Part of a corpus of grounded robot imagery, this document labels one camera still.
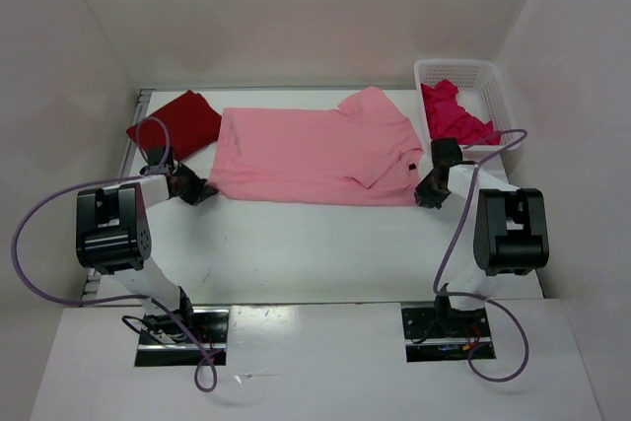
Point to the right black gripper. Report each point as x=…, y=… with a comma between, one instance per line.
x=423, y=193

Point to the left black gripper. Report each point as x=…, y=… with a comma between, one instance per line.
x=197, y=192

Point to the dark red t-shirt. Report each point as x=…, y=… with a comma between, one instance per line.
x=191, y=122

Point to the pink t-shirt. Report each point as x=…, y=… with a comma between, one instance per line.
x=365, y=152

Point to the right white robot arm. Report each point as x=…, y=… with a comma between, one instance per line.
x=509, y=235

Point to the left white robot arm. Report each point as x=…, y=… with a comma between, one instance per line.
x=113, y=238

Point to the magenta t-shirt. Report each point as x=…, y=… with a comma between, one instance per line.
x=448, y=119

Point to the white plastic basket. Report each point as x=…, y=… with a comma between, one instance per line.
x=481, y=91

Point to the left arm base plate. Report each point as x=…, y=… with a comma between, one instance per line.
x=156, y=349

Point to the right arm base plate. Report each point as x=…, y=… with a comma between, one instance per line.
x=451, y=336

